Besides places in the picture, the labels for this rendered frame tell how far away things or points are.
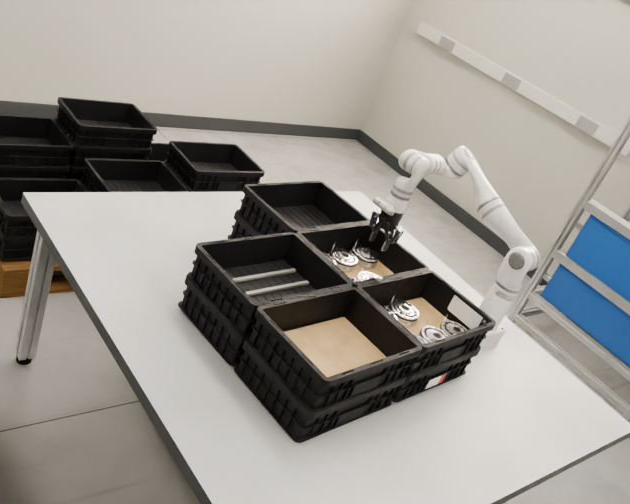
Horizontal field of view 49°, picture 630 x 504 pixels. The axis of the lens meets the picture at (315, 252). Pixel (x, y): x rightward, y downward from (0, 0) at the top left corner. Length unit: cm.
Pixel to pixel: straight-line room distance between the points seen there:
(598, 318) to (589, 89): 170
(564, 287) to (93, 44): 319
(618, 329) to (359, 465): 241
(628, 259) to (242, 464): 271
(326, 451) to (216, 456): 30
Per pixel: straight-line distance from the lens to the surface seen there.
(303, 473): 180
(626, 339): 404
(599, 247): 405
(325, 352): 196
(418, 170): 229
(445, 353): 215
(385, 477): 190
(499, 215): 250
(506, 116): 540
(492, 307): 253
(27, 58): 464
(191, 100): 521
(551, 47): 528
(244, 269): 217
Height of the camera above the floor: 195
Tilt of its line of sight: 28 degrees down
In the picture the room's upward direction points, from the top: 23 degrees clockwise
